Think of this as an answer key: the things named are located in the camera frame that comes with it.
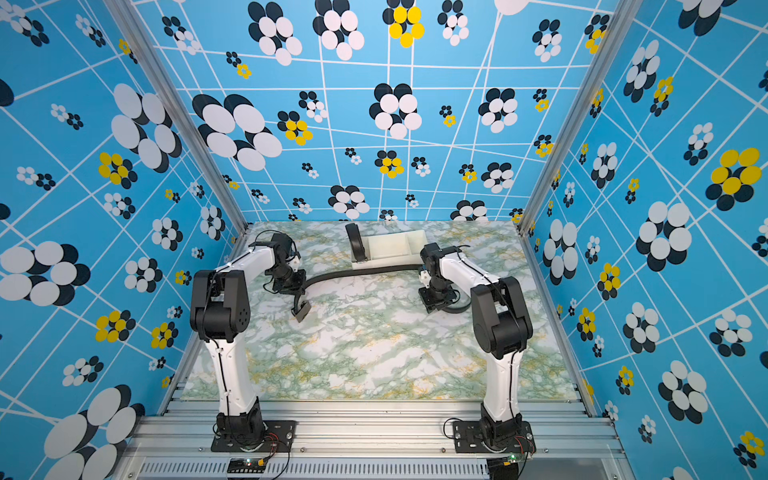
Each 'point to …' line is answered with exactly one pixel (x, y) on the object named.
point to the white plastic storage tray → (392, 250)
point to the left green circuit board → (247, 465)
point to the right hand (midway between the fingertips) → (438, 305)
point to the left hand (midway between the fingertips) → (305, 289)
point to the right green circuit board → (504, 468)
